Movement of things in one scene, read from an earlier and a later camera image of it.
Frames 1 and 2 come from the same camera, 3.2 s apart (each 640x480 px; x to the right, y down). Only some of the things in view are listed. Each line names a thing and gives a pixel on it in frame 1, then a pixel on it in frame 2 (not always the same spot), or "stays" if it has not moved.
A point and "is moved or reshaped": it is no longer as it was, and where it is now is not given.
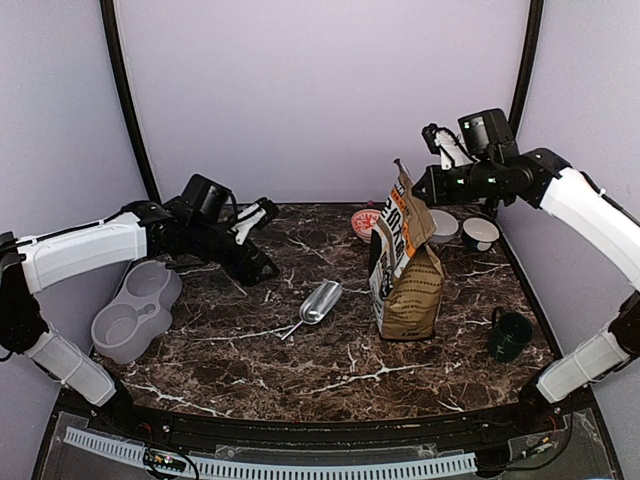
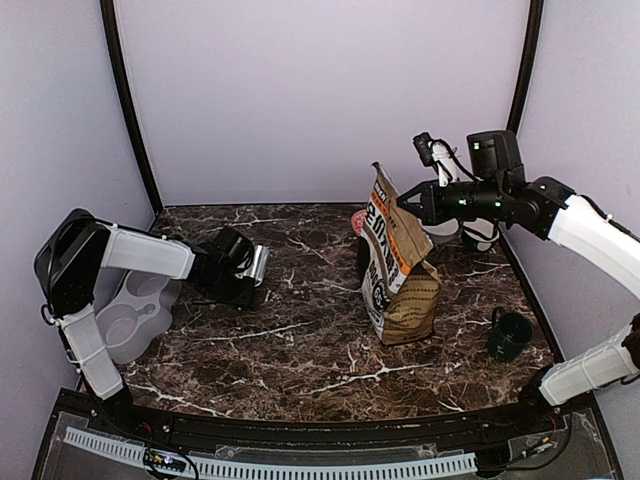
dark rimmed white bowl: x=480 y=233 stays
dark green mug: x=510 y=333 stays
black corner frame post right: x=521 y=85 stays
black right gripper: x=437 y=195 → x=431 y=212
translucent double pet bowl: x=128 y=327 stays
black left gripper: x=248 y=274 → x=243 y=299
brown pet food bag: x=407 y=276 is moved or reshaped
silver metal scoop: x=318 y=303 is moved or reshaped
